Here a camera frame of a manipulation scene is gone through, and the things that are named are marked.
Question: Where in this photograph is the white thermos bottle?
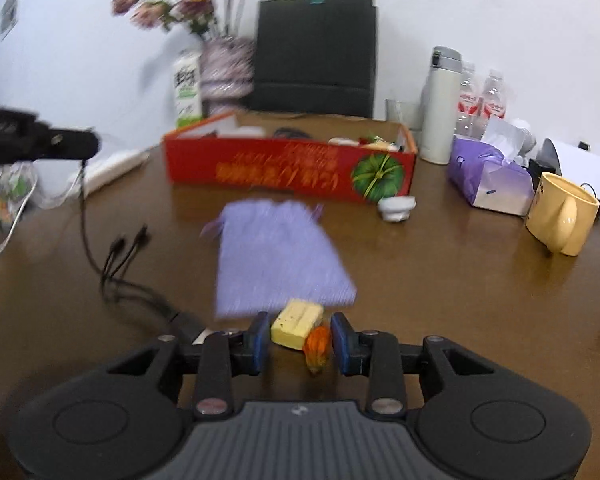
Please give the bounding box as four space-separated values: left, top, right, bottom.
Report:
419 46 463 165

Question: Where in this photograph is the white small jar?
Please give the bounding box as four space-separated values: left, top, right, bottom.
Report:
377 196 417 223

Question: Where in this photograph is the clear water bottle left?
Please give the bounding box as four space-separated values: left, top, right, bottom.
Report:
455 62 480 138

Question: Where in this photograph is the white green milk carton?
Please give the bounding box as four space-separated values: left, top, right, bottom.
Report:
173 49 204 128

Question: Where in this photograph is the yellow ceramic mug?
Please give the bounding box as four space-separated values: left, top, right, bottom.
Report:
526 172 600 257

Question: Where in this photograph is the clear water bottle right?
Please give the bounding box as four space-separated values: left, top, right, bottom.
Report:
480 70 507 124

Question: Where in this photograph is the red cardboard box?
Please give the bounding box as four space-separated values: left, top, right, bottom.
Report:
162 112 418 204

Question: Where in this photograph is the white power strip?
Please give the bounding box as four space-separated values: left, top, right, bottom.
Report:
69 150 149 197

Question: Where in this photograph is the purple speckled vase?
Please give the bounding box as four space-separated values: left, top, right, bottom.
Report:
200 37 256 117

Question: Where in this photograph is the purple tissue pack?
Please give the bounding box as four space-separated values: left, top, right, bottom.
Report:
448 117 536 217

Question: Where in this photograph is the small orange figurine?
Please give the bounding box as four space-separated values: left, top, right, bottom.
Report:
302 326 332 375

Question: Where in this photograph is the purple knitted pouch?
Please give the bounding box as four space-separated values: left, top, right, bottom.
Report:
201 198 358 318

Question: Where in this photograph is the clear water bottle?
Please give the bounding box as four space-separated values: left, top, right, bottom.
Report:
455 62 480 138
480 70 507 124

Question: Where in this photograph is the black thin cable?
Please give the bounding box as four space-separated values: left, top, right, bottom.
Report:
76 159 207 340

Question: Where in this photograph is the black paper bag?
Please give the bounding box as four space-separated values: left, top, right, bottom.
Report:
249 0 378 118

